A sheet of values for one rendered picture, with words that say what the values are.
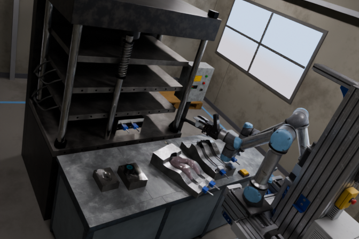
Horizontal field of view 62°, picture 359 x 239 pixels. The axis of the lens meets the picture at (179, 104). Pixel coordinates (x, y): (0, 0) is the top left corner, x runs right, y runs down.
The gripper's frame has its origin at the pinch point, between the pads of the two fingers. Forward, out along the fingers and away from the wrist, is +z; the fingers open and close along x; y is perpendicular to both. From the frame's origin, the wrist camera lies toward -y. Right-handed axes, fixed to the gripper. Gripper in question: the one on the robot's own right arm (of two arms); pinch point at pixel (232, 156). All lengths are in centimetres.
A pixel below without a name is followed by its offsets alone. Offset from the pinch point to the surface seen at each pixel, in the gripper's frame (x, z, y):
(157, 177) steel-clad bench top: -72, 19, -10
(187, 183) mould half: -57, 13, 9
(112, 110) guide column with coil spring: -93, -11, -66
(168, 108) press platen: -29, -11, -71
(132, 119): -67, 0, -70
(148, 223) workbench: -83, 46, 9
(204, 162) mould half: -26.6, 7.8, -6.0
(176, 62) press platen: -39, -60, -71
